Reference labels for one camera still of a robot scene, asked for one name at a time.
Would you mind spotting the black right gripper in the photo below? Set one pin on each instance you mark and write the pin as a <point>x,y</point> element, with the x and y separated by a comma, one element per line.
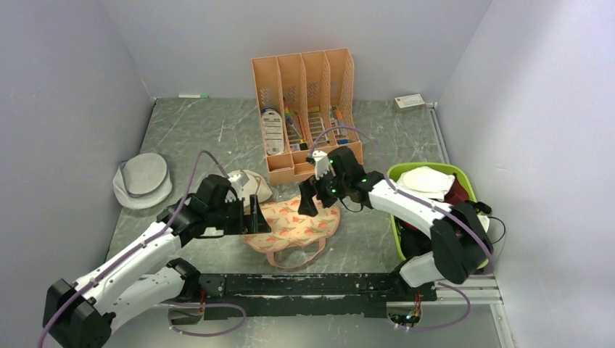
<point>308,188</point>

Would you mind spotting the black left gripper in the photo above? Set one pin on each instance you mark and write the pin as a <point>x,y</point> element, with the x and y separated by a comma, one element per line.
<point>253,222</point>

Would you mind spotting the floral mesh laundry bag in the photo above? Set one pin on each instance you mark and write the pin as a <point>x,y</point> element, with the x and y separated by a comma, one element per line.
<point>290,229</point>

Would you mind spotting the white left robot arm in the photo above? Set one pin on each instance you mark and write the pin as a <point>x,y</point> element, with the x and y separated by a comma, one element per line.
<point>87,311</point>

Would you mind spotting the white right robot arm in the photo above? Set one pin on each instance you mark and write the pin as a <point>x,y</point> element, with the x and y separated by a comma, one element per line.
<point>459,243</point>

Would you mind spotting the round beige mesh laundry bag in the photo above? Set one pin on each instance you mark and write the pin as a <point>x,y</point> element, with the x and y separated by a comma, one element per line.
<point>257,186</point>

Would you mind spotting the grey round laundry bag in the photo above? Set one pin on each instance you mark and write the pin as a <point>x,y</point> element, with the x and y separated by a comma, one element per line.
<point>142,181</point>

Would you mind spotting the white card pack in organizer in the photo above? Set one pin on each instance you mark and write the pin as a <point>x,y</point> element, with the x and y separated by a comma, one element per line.
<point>273,128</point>

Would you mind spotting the green plastic basket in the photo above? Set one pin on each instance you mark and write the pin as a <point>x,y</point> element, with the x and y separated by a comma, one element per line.
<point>410,241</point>

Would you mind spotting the orange plastic file organizer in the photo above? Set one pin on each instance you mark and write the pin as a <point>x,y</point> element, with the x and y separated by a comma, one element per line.
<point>313,93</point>

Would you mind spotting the white cloth in basket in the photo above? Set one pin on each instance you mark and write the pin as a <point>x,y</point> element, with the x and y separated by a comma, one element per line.
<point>427,182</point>

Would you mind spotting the green white marker pen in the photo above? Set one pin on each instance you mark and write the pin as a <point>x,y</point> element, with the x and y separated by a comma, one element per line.
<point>194,96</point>

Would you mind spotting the small white box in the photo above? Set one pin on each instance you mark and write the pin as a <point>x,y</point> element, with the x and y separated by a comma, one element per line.
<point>404,103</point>

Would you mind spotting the dark red garment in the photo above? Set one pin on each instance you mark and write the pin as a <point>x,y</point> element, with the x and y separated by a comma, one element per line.
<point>457,194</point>

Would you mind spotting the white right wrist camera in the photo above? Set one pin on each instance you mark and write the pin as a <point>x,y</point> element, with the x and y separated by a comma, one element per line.
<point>321,164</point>

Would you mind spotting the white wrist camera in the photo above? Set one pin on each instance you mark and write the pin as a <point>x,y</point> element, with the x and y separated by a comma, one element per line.
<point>240,181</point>
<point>321,164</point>

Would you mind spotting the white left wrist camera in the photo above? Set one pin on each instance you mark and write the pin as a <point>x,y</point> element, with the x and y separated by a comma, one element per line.
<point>240,181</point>

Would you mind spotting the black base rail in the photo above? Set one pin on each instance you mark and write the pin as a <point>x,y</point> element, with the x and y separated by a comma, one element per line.
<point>277,295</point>

